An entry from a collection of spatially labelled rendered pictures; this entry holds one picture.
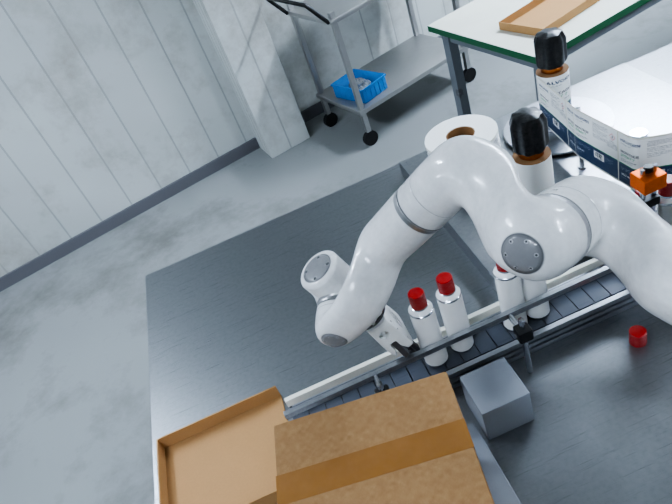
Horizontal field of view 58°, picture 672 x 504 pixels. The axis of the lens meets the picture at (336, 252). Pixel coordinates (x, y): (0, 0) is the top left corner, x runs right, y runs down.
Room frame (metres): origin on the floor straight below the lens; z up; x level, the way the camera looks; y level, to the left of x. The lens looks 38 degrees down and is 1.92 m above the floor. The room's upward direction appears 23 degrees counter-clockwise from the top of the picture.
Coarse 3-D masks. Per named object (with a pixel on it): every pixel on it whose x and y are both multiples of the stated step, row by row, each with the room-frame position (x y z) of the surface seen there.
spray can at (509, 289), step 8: (496, 264) 0.86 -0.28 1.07; (496, 272) 0.86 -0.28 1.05; (504, 272) 0.85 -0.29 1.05; (496, 280) 0.86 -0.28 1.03; (504, 280) 0.84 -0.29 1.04; (512, 280) 0.84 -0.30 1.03; (520, 280) 0.85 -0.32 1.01; (496, 288) 0.87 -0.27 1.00; (504, 288) 0.84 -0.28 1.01; (512, 288) 0.84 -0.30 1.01; (520, 288) 0.84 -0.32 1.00; (504, 296) 0.85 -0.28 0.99; (512, 296) 0.84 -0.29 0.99; (520, 296) 0.84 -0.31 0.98; (504, 304) 0.85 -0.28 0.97; (512, 304) 0.84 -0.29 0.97; (512, 328) 0.84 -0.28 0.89
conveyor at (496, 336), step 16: (576, 288) 0.89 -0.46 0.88; (592, 288) 0.87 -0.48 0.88; (608, 288) 0.85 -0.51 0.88; (624, 288) 0.84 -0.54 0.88; (560, 304) 0.86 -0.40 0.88; (576, 304) 0.85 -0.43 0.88; (592, 304) 0.83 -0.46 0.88; (528, 320) 0.86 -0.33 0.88; (544, 320) 0.84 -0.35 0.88; (480, 336) 0.87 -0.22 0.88; (496, 336) 0.85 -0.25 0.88; (512, 336) 0.83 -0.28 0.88; (448, 352) 0.86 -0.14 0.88; (480, 352) 0.83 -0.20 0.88; (400, 368) 0.87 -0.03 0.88; (416, 368) 0.85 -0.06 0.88; (432, 368) 0.84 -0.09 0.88; (448, 368) 0.82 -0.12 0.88; (368, 384) 0.86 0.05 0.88; (384, 384) 0.85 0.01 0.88; (400, 384) 0.83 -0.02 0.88; (336, 400) 0.86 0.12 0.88; (352, 400) 0.84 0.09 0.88
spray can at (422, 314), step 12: (420, 288) 0.86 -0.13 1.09; (420, 300) 0.84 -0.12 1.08; (408, 312) 0.86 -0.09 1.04; (420, 312) 0.84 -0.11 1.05; (432, 312) 0.84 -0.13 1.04; (420, 324) 0.84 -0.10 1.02; (432, 324) 0.83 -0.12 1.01; (420, 336) 0.84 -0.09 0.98; (432, 336) 0.83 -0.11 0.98; (444, 348) 0.84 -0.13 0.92; (432, 360) 0.84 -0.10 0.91; (444, 360) 0.83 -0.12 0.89
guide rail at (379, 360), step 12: (588, 264) 0.91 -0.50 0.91; (600, 264) 0.91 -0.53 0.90; (564, 276) 0.90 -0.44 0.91; (576, 276) 0.91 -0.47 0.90; (480, 312) 0.90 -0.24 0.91; (492, 312) 0.90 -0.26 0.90; (372, 360) 0.89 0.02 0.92; (384, 360) 0.89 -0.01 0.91; (348, 372) 0.89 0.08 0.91; (360, 372) 0.88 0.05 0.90; (324, 384) 0.88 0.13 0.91; (336, 384) 0.88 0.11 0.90; (288, 396) 0.89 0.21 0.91; (300, 396) 0.88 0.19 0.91
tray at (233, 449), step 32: (224, 416) 0.97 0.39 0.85; (256, 416) 0.94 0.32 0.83; (160, 448) 0.94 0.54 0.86; (192, 448) 0.93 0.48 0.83; (224, 448) 0.89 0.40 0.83; (256, 448) 0.86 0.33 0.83; (160, 480) 0.85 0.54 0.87; (192, 480) 0.84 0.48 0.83; (224, 480) 0.81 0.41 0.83; (256, 480) 0.78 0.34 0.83
